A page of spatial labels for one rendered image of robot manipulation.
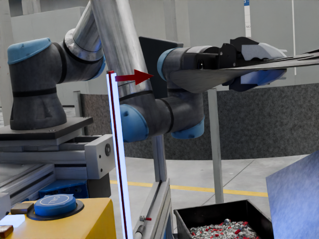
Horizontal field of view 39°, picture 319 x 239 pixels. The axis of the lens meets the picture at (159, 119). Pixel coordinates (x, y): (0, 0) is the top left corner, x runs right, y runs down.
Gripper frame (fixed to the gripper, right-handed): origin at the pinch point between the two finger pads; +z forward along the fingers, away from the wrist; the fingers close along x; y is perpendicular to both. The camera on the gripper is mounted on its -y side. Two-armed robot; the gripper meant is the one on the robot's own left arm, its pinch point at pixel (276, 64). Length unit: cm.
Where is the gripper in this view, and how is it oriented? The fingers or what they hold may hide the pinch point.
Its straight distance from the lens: 73.2
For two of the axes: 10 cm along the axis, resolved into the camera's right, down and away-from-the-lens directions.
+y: 8.6, -0.5, 5.0
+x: -0.1, 9.9, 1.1
